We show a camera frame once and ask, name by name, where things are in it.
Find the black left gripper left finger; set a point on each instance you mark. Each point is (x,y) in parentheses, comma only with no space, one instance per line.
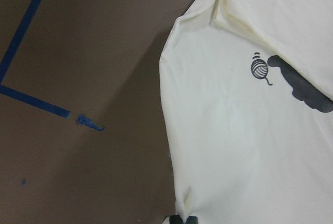
(174,219)

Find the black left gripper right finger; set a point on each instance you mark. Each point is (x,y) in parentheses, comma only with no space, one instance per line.
(192,220)

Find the cream long-sleeve printed shirt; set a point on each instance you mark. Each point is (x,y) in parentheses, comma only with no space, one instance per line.
(246,92)

